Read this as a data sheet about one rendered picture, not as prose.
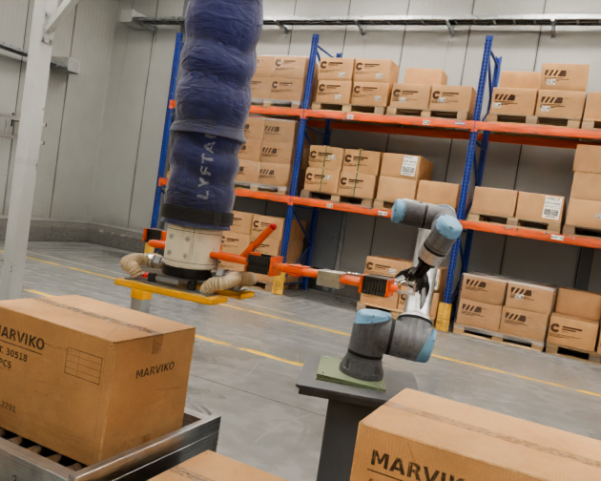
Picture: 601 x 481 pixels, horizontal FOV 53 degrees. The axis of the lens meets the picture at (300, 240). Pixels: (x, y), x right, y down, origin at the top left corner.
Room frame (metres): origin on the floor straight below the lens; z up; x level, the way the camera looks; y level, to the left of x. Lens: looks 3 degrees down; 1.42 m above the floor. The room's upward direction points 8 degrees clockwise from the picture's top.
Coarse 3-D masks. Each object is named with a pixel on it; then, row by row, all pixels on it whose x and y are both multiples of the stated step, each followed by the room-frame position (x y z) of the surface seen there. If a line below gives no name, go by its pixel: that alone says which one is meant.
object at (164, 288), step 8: (120, 280) 1.79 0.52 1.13; (128, 280) 1.80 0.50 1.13; (136, 280) 1.79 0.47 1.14; (144, 280) 1.81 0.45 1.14; (152, 280) 1.80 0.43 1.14; (136, 288) 1.77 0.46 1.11; (144, 288) 1.76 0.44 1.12; (152, 288) 1.75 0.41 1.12; (160, 288) 1.74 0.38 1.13; (168, 288) 1.75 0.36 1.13; (176, 288) 1.74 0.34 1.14; (184, 288) 1.76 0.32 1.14; (192, 288) 1.75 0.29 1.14; (176, 296) 1.72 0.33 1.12; (184, 296) 1.71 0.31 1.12; (192, 296) 1.70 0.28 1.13; (200, 296) 1.70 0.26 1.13; (208, 296) 1.71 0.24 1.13; (216, 296) 1.74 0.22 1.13; (224, 296) 1.76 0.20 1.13; (208, 304) 1.69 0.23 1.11
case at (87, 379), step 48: (0, 336) 1.99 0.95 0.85; (48, 336) 1.89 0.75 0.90; (96, 336) 1.80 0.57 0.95; (144, 336) 1.88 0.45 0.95; (192, 336) 2.10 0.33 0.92; (0, 384) 1.97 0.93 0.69; (48, 384) 1.88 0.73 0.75; (96, 384) 1.79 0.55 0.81; (144, 384) 1.90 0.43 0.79; (48, 432) 1.86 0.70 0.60; (96, 432) 1.77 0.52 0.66; (144, 432) 1.93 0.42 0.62
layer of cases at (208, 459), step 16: (192, 464) 1.91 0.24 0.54; (208, 464) 1.93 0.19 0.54; (224, 464) 1.95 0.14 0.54; (240, 464) 1.97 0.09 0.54; (160, 480) 1.77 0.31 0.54; (176, 480) 1.79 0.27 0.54; (192, 480) 1.80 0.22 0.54; (208, 480) 1.82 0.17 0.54; (224, 480) 1.84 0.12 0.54; (240, 480) 1.85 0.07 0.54; (256, 480) 1.87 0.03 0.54; (272, 480) 1.88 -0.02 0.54
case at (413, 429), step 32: (384, 416) 1.46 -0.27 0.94; (416, 416) 1.50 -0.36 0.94; (448, 416) 1.54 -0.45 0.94; (480, 416) 1.58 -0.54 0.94; (384, 448) 1.36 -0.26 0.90; (416, 448) 1.33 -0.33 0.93; (448, 448) 1.31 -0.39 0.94; (480, 448) 1.34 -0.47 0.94; (512, 448) 1.37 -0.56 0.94; (544, 448) 1.40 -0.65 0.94; (576, 448) 1.44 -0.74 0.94; (352, 480) 1.39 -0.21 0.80; (384, 480) 1.36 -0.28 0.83; (416, 480) 1.33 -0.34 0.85; (448, 480) 1.30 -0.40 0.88; (480, 480) 1.27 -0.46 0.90; (512, 480) 1.24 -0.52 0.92; (544, 480) 1.21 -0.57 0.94; (576, 480) 1.23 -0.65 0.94
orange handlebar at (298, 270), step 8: (152, 240) 1.90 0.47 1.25; (160, 240) 1.94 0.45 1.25; (160, 248) 1.89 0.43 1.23; (216, 256) 1.81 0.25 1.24; (224, 256) 1.80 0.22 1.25; (232, 256) 1.80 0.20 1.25; (280, 264) 1.74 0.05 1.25; (288, 264) 1.73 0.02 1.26; (296, 264) 1.76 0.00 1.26; (288, 272) 1.73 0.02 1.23; (296, 272) 1.72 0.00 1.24; (304, 272) 1.71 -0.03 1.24; (312, 272) 1.70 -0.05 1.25; (344, 280) 1.67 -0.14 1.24; (352, 280) 1.66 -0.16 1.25; (392, 288) 1.63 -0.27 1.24
